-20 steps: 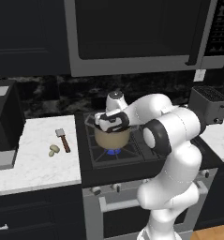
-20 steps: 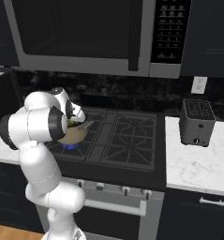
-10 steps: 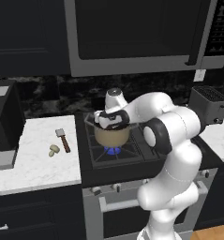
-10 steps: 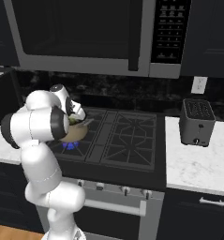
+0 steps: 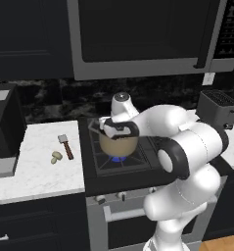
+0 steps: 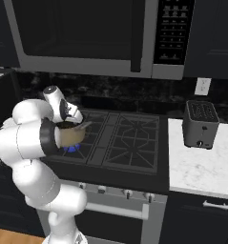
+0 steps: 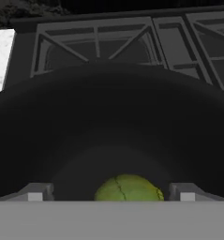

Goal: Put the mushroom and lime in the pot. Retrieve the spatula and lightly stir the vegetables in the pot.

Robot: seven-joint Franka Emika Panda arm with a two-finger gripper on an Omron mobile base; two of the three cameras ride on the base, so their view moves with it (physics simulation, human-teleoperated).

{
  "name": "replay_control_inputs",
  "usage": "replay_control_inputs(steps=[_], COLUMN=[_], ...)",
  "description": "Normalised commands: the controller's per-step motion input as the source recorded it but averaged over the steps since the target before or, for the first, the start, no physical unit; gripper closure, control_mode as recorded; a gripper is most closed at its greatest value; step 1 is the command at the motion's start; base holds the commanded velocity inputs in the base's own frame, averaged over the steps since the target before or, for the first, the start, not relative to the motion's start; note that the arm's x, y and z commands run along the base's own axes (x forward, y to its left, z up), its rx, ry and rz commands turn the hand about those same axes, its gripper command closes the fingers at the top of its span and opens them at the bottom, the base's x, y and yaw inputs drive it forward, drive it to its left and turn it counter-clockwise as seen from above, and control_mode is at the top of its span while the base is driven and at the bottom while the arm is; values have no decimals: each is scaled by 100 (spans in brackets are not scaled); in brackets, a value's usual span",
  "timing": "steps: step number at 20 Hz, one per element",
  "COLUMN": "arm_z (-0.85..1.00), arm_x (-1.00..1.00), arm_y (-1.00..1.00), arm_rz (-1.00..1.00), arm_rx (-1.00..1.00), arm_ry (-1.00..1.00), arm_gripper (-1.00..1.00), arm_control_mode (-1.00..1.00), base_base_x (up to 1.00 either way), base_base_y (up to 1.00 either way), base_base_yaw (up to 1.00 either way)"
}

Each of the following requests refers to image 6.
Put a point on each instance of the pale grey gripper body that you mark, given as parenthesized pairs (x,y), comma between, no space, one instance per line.
(75,114)

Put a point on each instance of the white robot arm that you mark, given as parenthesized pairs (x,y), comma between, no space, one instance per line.
(26,143)

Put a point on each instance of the tan cooking pot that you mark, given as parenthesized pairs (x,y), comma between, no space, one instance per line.
(71,136)

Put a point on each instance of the blue burner flame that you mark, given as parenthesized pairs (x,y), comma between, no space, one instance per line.
(71,148)

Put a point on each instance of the stainless steel microwave oven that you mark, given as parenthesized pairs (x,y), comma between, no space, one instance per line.
(87,65)

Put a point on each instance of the black gas hob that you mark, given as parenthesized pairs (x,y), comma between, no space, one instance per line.
(125,139)

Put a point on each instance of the silver oven knob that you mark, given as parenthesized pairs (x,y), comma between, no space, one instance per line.
(101,189)
(82,185)
(149,197)
(127,193)

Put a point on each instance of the black microwave door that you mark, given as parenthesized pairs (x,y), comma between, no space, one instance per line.
(77,28)

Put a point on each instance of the dark base cupboard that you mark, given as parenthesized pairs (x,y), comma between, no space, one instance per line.
(10,203)

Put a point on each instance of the black oven door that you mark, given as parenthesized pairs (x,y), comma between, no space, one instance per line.
(112,228)

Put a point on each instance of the grey toaster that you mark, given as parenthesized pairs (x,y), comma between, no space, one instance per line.
(199,127)

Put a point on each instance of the dark drawer front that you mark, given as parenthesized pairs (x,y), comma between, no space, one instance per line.
(198,222)

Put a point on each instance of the dark wall cupboard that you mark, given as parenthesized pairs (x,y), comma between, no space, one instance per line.
(211,38)
(2,31)

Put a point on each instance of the white wall socket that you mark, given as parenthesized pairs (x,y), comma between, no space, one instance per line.
(203,86)

